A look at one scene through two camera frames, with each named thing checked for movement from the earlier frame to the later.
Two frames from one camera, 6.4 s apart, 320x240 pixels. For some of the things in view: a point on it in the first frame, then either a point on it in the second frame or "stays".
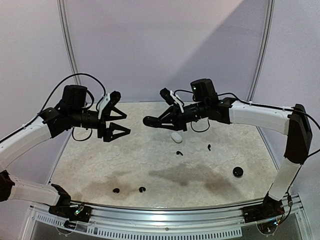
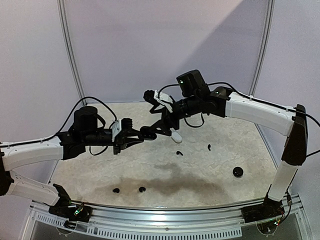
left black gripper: (107, 133) -> (126, 142)
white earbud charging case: (176, 137) stays
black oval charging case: (150, 121) -> (147, 133)
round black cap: (237, 172) stays
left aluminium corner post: (63, 18) stays
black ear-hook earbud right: (142, 189) stays
